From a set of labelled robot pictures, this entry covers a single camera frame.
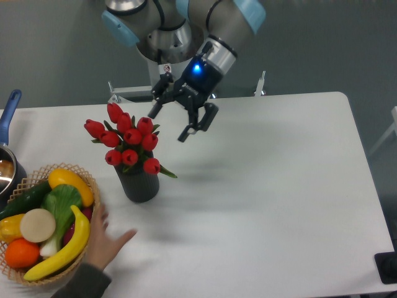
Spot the blue handled steel pot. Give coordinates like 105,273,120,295
1,89,27,210

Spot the beige round radish slice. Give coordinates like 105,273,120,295
20,209,56,243

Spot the green bok choy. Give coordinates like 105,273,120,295
40,184,82,259

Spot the dark grey ribbed vase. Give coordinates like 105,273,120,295
115,161,159,203

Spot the white furniture piece right edge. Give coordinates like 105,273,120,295
369,106,397,156

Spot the purple eggplant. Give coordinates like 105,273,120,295
63,207,93,246

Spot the yellow squash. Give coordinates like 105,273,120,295
48,168,94,207

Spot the red tulip bouquet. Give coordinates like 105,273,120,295
84,103,177,178

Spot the black device at table edge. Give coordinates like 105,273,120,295
374,251,396,284

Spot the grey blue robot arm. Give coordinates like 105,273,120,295
101,1,266,142

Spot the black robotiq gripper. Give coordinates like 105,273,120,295
148,55,223,142

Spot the orange fruit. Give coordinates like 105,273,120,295
4,238,40,269

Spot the yellow banana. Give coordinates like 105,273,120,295
24,205,90,282

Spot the dark grey sleeved forearm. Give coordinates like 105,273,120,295
51,263,112,298

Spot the green cucumber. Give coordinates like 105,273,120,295
1,181,51,220

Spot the woven wicker basket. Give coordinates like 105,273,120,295
1,163,100,286

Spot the bare human hand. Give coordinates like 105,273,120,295
86,204,137,271

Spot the yellow bell pepper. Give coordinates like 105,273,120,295
1,214,25,243

